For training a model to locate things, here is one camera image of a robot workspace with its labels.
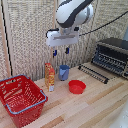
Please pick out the orange food carton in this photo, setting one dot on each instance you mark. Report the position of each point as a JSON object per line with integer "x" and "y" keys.
{"x": 50, "y": 78}

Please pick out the blue mug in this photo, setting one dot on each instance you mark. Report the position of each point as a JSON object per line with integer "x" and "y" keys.
{"x": 63, "y": 73}

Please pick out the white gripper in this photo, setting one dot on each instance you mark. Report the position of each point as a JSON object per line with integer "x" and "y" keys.
{"x": 62, "y": 37}

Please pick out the black toaster oven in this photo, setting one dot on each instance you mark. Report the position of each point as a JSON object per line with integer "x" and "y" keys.
{"x": 111, "y": 55}

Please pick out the red plastic bowl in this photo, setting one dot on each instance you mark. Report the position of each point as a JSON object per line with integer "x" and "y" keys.
{"x": 77, "y": 87}

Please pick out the beige folding screen panel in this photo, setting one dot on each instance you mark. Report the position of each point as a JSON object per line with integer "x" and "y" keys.
{"x": 110, "y": 13}
{"x": 80, "y": 50}
{"x": 30, "y": 36}

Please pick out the red plastic shopping basket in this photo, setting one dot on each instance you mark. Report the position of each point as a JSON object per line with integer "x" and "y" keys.
{"x": 20, "y": 100}

